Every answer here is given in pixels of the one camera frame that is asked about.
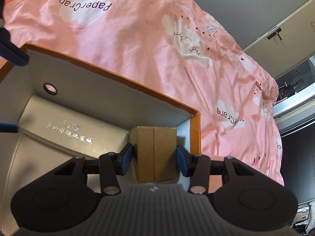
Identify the cream glasses case box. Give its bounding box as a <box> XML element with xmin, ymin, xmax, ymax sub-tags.
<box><xmin>18</xmin><ymin>95</ymin><xmax>130</xmax><ymax>160</ymax></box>

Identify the olive brown small box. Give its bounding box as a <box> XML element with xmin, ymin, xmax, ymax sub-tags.
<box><xmin>128</xmin><ymin>126</ymin><xmax>177</xmax><ymax>183</ymax></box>

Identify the orange cardboard storage box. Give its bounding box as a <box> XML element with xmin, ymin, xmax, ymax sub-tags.
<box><xmin>1</xmin><ymin>44</ymin><xmax>201</xmax><ymax>235</ymax></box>

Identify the pink printed duvet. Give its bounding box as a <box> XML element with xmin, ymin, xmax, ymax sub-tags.
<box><xmin>4</xmin><ymin>0</ymin><xmax>283</xmax><ymax>184</ymax></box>

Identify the beige door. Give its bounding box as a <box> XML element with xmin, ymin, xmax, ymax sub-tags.
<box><xmin>244</xmin><ymin>0</ymin><xmax>315</xmax><ymax>78</ymax></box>

